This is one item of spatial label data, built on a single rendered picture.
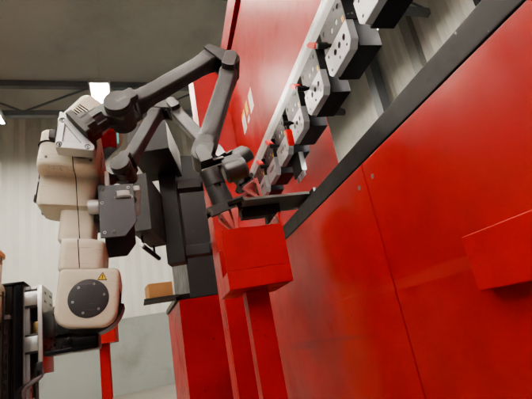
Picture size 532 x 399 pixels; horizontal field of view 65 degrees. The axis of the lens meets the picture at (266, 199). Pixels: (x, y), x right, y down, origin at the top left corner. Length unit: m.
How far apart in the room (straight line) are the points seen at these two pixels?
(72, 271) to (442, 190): 0.98
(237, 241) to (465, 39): 0.67
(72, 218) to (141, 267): 7.29
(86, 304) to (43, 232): 7.71
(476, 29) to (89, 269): 1.07
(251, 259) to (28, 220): 8.17
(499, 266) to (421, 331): 0.24
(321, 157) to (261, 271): 1.72
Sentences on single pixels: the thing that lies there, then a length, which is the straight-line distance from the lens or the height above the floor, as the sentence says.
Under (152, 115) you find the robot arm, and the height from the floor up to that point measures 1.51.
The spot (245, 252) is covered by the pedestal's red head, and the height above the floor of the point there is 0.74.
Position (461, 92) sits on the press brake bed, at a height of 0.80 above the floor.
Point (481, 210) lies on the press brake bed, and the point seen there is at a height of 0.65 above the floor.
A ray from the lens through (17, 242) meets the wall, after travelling 8.97.
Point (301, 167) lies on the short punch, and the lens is 1.57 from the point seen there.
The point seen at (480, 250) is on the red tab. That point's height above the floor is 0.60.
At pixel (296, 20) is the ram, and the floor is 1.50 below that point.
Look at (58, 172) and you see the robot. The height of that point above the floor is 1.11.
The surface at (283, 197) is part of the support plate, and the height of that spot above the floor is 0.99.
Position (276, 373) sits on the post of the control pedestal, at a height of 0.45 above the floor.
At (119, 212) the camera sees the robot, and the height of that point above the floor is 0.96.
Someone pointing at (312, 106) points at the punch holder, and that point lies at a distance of 1.34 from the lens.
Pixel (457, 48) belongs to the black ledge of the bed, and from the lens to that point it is 0.62.
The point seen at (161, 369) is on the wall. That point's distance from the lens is 8.46.
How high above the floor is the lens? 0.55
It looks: 18 degrees up
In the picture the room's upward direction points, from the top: 11 degrees counter-clockwise
